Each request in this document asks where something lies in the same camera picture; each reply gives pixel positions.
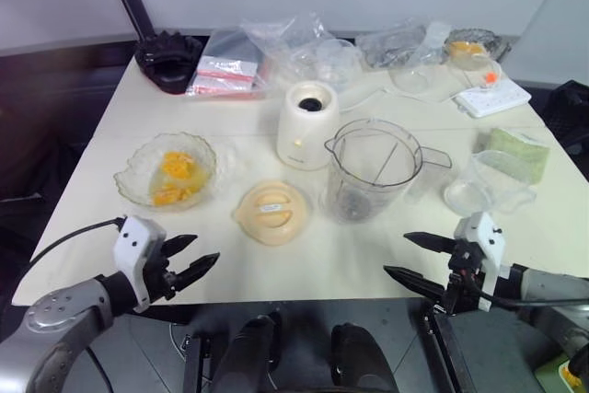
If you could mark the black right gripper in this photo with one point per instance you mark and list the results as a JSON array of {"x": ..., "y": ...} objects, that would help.
[{"x": 465, "y": 282}]

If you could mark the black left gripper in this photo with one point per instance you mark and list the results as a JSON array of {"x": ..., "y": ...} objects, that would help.
[{"x": 158, "y": 280}]

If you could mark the clear blender jar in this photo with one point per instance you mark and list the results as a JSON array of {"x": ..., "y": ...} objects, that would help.
[{"x": 363, "y": 199}]

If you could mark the beige blender lid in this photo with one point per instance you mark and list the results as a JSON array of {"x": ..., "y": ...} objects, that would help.
[{"x": 271, "y": 213}]

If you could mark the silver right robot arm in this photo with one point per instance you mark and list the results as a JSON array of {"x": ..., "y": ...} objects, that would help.
[{"x": 547, "y": 287}]

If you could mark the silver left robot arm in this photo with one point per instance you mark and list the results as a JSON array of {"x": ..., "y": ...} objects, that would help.
[{"x": 55, "y": 319}]

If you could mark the glass bowl with orange fruit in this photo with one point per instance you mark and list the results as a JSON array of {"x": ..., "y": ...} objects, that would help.
[{"x": 469, "y": 50}]

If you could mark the scalloped clear glass bowl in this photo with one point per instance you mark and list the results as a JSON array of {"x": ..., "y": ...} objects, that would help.
[{"x": 138, "y": 172}]

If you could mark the clear plastic measuring cup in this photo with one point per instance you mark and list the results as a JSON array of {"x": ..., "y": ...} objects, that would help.
[{"x": 488, "y": 186}]

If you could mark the green sponge cloth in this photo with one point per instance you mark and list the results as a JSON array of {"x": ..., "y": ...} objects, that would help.
[{"x": 520, "y": 153}]

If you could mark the white blender base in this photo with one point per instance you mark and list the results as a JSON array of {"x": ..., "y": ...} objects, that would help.
[{"x": 306, "y": 135}]

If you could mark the white power strip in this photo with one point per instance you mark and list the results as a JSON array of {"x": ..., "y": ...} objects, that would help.
[{"x": 494, "y": 99}]

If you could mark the green and yellow container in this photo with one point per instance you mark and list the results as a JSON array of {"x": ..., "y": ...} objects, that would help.
[{"x": 563, "y": 377}]

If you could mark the small clear plastic cup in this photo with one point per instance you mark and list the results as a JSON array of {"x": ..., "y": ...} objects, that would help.
[{"x": 414, "y": 79}]

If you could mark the stack of zip bags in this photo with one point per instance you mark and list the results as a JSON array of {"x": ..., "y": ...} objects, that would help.
[{"x": 225, "y": 71}]

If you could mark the black lamp base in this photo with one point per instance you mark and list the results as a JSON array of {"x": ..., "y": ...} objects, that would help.
[{"x": 168, "y": 61}]

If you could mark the small orange plastic piece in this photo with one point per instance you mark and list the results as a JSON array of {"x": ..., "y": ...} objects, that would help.
[{"x": 491, "y": 77}]

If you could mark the black bag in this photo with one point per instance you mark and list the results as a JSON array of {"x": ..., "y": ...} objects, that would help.
[{"x": 568, "y": 117}]

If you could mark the crumpled clear plastic bag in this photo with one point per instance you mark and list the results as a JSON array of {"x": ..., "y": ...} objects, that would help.
[{"x": 396, "y": 45}]

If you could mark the large clear plastic bag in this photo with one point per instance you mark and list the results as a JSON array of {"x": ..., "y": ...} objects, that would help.
[{"x": 299, "y": 48}]

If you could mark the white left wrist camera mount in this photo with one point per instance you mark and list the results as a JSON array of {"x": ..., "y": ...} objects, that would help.
[{"x": 133, "y": 246}]

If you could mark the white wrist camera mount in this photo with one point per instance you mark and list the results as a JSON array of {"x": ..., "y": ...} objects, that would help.
[
  {"x": 133, "y": 246},
  {"x": 488, "y": 236}
]

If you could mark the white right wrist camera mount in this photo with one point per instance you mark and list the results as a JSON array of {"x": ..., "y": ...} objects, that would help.
[{"x": 488, "y": 236}]

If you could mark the black table frame bar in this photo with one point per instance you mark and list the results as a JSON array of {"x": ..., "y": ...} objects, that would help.
[
  {"x": 195, "y": 365},
  {"x": 448, "y": 356}
]

